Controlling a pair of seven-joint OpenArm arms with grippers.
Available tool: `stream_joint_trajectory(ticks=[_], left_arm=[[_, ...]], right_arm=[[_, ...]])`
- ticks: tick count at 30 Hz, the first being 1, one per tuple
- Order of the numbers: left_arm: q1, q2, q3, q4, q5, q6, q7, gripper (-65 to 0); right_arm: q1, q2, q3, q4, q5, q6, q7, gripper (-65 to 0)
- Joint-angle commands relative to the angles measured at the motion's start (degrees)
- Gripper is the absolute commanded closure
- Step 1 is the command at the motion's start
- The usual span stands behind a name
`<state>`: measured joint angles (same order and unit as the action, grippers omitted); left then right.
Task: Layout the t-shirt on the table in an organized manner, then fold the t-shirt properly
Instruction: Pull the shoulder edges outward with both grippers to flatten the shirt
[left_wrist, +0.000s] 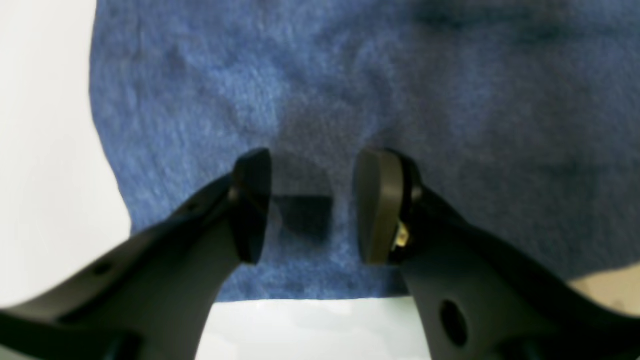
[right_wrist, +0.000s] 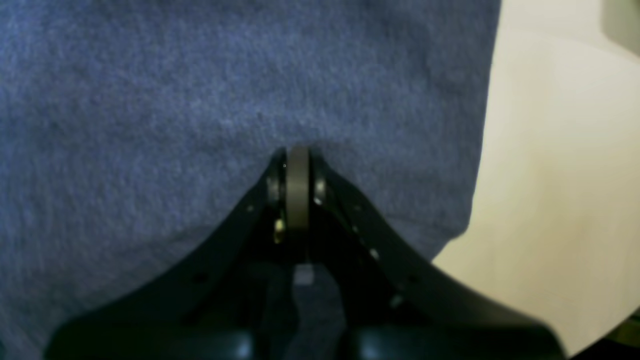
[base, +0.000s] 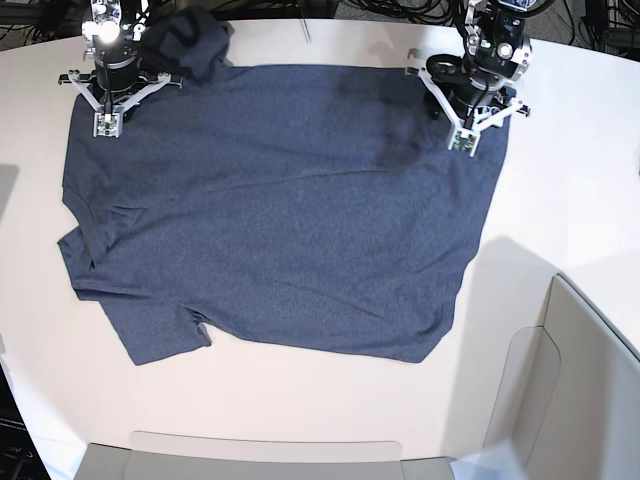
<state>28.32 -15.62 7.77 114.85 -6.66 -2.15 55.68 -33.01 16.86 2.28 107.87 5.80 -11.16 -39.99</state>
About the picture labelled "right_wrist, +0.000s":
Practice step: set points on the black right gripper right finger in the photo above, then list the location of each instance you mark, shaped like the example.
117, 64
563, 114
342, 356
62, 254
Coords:
397, 305

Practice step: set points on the dark blue t-shirt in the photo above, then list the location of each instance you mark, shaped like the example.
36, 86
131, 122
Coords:
131, 128

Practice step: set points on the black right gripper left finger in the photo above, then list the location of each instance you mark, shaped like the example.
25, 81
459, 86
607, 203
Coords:
230, 299

